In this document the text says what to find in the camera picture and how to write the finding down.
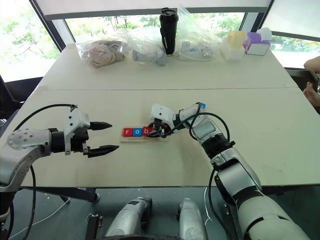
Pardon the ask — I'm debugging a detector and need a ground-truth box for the wide white roller blind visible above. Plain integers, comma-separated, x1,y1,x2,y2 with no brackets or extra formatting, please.
31,0,274,21

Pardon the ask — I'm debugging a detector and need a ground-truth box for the purple tissue box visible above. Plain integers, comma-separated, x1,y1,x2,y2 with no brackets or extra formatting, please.
242,27,273,56

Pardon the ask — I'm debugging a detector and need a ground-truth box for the wooden letter tray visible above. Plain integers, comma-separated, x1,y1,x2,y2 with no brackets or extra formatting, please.
119,126,170,144

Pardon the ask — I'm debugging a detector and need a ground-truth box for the narrow white roller blind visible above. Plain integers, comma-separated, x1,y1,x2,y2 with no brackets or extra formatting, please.
259,0,320,43

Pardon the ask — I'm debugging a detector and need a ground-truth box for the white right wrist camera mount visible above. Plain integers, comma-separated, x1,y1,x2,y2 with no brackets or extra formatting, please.
150,103,176,131

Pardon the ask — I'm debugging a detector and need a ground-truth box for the person bare leg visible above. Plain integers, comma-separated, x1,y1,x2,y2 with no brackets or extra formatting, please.
302,81,320,109

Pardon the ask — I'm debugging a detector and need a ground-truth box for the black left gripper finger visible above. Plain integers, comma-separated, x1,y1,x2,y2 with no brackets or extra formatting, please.
89,121,113,132
87,144,120,159

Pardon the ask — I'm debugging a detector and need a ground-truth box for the large clear plastic bag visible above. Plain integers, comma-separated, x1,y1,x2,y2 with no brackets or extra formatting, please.
174,6,223,62

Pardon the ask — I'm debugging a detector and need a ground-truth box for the silver rounded robot leg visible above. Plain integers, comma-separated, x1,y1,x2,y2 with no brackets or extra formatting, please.
104,195,154,239
176,197,209,240

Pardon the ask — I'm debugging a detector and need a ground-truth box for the white floor cable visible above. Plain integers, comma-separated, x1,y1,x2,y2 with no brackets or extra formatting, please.
9,197,72,240

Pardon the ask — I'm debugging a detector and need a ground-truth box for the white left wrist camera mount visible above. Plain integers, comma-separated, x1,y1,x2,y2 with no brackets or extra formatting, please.
63,105,91,156

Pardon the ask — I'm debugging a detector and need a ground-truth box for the black metal bracket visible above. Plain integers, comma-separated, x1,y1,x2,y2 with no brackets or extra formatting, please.
85,213,104,240

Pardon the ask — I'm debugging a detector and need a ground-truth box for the white plastic container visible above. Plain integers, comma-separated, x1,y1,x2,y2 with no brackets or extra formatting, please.
219,36,245,62

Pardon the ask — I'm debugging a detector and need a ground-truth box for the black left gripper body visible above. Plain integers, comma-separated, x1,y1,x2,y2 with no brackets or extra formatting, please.
70,121,93,158

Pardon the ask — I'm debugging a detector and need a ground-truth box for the black travel tumbler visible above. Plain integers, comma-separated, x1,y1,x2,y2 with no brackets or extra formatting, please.
159,7,180,57

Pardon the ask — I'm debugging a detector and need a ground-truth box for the plastic bag with grey parts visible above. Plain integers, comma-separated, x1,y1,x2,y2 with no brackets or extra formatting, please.
125,26,168,68

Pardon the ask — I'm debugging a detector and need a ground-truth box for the black table leg frame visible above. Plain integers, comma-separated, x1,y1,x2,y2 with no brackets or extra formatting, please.
20,186,101,204

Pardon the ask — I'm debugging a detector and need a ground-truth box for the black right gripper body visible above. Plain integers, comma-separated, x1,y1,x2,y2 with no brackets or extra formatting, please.
152,118,174,138

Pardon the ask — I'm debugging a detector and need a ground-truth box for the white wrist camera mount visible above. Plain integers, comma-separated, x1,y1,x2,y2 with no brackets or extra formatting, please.
63,105,91,156
150,103,176,131

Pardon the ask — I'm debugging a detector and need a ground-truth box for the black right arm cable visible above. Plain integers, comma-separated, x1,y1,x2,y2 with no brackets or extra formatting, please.
170,104,237,226

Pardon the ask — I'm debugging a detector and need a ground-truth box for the yellow plastic container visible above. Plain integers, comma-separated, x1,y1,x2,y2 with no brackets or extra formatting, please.
226,30,248,50

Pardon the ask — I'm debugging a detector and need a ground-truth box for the plastic bag with plush toy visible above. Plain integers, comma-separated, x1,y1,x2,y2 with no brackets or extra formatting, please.
75,39,129,70

